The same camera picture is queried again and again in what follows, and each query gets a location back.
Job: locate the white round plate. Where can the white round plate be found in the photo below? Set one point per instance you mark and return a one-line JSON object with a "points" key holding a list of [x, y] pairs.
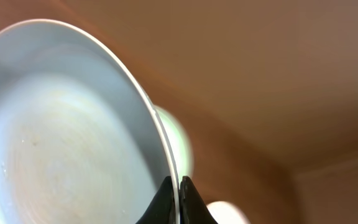
{"points": [[227, 213]]}

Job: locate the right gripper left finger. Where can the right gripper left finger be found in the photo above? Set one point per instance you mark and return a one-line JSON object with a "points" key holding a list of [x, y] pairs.
{"points": [[161, 209]]}

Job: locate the light blue plate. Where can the light blue plate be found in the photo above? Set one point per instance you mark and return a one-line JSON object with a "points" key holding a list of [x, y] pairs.
{"points": [[179, 142], [80, 140]]}

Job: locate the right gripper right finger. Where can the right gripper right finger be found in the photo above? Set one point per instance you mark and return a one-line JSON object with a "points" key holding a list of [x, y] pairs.
{"points": [[193, 210]]}

